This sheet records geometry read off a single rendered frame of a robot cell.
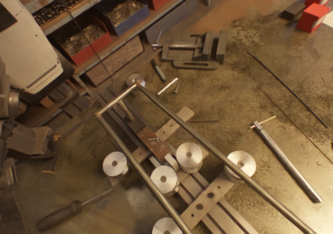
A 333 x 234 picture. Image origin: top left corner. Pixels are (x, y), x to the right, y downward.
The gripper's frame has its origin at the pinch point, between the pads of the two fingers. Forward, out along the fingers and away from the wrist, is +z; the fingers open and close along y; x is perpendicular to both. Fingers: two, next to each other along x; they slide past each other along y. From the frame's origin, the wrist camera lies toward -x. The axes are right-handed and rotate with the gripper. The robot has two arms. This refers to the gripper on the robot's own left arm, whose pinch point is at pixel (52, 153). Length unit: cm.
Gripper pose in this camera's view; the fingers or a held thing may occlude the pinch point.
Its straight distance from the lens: 61.0
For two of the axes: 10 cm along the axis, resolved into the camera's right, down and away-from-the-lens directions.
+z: 1.8, 4.7, 8.7
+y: 9.8, -0.7, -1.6
